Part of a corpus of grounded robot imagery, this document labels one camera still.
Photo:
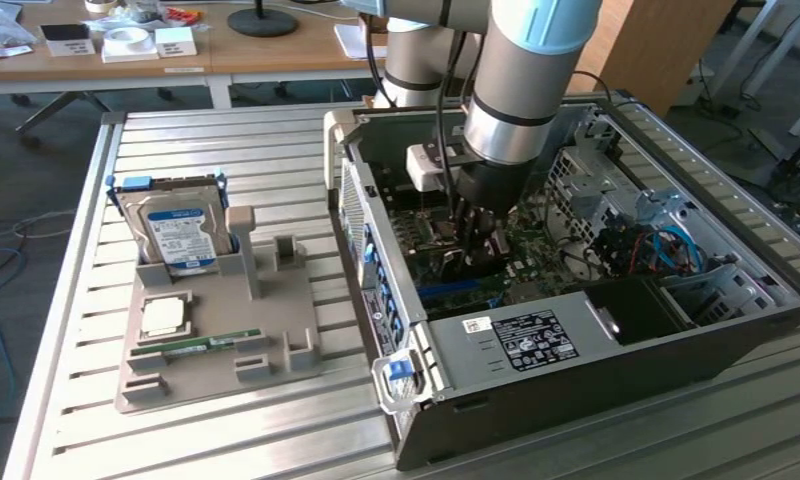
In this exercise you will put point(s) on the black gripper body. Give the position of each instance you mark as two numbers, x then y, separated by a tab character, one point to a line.
493	187

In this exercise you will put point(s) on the black graphics card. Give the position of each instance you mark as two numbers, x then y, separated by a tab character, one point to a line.
454	267

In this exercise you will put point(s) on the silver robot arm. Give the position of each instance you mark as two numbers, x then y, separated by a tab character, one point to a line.
526	75

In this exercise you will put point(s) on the CPU socket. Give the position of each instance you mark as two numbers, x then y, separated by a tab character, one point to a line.
436	227

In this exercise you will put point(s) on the blue expansion slot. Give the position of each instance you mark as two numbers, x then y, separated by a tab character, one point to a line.
449	289

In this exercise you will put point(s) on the perforated metal drive cage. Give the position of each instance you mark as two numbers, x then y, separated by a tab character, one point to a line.
593	175

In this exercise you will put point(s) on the grey power supply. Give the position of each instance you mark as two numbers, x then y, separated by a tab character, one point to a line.
466	350

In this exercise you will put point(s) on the blue case latch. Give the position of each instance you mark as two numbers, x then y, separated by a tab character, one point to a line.
396	372

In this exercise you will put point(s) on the grey parts rack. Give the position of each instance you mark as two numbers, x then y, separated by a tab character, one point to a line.
273	320

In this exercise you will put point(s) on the open black PC case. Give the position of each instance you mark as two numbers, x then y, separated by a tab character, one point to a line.
573	400

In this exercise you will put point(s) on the white booklet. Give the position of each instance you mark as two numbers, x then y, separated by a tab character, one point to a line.
356	50

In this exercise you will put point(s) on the small cardboard box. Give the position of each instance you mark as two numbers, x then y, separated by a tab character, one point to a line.
373	32

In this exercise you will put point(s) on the metal disk bay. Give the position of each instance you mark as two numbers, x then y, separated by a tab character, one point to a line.
740	290

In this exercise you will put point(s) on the hard disk with blue caddy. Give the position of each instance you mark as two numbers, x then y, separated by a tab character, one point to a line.
179	235

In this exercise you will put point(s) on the wooden desk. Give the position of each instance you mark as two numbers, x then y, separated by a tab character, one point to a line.
273	50

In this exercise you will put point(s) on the green RAM stick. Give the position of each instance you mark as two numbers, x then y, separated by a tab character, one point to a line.
199	342

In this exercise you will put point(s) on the black round lamp base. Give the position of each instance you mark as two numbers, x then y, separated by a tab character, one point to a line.
262	24

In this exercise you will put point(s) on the silver CPU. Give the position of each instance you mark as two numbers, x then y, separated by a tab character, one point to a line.
162	317

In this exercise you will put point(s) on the plain white box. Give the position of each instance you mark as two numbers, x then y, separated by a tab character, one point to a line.
174	42

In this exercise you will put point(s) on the orange small parts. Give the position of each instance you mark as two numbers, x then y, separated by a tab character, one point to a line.
182	15

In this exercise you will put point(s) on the flat white box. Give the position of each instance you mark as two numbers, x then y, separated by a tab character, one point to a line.
129	54

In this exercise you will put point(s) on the white tape roll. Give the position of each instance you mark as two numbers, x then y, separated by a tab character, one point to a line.
126	36

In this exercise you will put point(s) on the beige masking tape roll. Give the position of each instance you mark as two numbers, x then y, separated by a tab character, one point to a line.
99	6

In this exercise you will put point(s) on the white box with black top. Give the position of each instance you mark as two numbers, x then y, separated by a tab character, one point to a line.
66	40

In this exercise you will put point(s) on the white label card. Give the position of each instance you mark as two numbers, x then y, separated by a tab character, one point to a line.
6	52

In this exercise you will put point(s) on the clear plastic bag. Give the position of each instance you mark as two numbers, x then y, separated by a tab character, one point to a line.
0	25

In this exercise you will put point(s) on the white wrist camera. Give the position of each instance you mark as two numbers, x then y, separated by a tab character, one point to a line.
422	170

